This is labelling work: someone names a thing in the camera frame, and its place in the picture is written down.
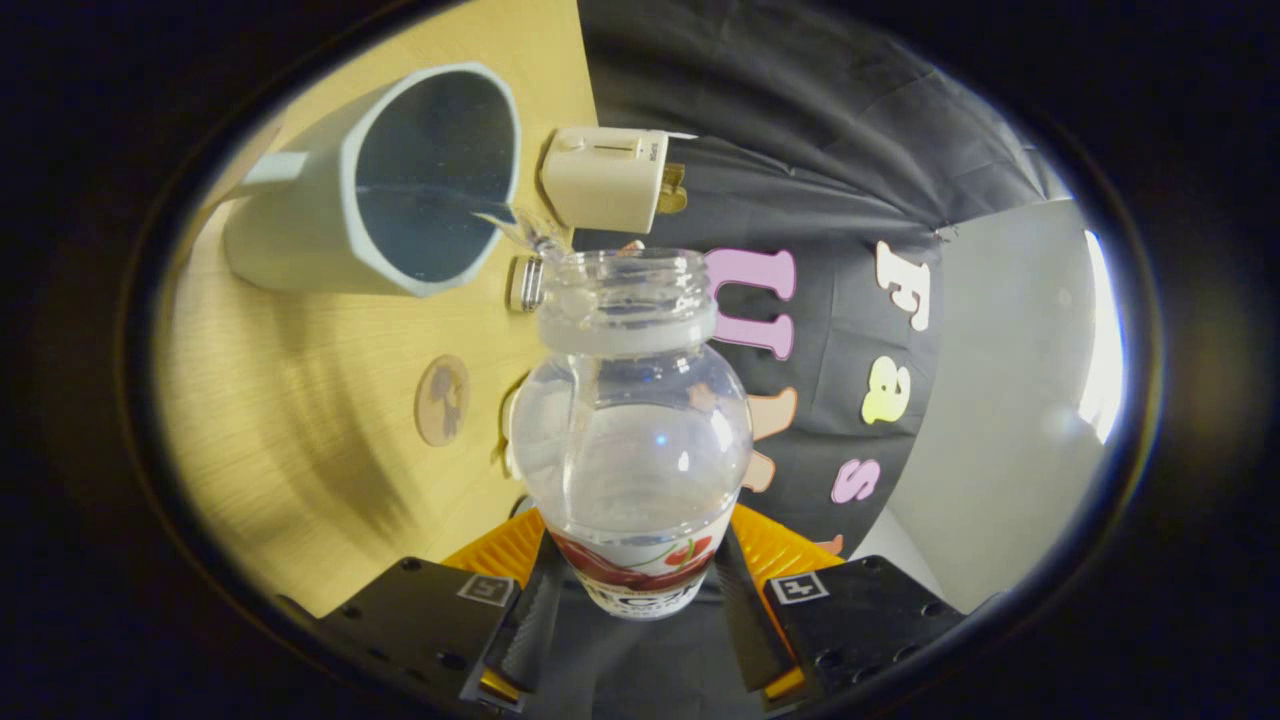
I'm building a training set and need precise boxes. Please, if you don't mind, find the pale blue-grey cup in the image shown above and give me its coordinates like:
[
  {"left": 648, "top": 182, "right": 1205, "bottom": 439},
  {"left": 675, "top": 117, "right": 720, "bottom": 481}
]
[{"left": 222, "top": 62, "right": 523, "bottom": 299}]

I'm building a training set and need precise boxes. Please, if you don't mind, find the round tan printed coaster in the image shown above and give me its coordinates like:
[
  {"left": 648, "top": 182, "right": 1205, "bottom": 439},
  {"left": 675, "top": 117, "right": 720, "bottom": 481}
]
[{"left": 414, "top": 354, "right": 472, "bottom": 448}]

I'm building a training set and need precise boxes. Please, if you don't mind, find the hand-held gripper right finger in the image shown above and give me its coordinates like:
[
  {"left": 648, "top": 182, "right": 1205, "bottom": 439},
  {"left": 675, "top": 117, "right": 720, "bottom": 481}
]
[{"left": 715, "top": 503, "right": 976, "bottom": 713}]

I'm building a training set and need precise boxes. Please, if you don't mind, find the wooden table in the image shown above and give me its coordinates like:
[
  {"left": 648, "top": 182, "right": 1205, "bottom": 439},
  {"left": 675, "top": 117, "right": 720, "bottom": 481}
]
[{"left": 155, "top": 0, "right": 601, "bottom": 618}]

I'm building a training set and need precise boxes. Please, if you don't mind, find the cream toaster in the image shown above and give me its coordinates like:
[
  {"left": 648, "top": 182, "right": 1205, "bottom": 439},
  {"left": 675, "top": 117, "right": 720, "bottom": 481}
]
[{"left": 540, "top": 126, "right": 691, "bottom": 236}]

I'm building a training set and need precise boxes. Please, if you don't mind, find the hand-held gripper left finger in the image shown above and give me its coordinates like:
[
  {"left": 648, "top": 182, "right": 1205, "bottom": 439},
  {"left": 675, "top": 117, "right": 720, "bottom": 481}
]
[{"left": 318, "top": 505, "right": 571, "bottom": 713}]

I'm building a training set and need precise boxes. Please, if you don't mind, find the black backdrop cloth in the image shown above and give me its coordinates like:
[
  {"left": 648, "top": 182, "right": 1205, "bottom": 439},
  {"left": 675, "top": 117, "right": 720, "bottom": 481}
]
[{"left": 525, "top": 0, "right": 1076, "bottom": 720}]

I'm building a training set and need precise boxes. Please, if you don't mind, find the clear plastic juice bottle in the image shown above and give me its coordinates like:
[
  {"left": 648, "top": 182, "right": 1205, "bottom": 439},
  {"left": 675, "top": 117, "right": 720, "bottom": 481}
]
[{"left": 507, "top": 247, "right": 754, "bottom": 621}]

